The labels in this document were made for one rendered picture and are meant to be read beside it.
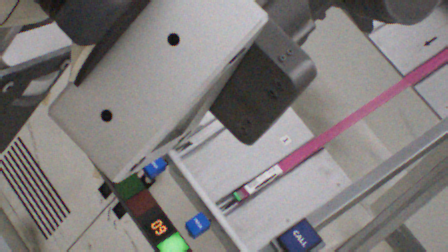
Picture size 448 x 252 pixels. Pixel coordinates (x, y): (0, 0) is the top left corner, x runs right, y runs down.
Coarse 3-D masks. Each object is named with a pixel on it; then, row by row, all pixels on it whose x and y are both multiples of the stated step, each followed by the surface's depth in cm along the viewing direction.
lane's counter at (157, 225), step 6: (162, 216) 119; (150, 222) 118; (156, 222) 118; (162, 222) 118; (150, 228) 118; (156, 228) 118; (162, 228) 118; (168, 228) 118; (150, 234) 118; (156, 234) 118; (162, 234) 118; (156, 240) 117
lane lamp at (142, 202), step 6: (144, 192) 120; (132, 198) 120; (138, 198) 120; (144, 198) 120; (150, 198) 120; (132, 204) 119; (138, 204) 119; (144, 204) 119; (150, 204) 119; (132, 210) 119; (138, 210) 119; (144, 210) 119; (138, 216) 119
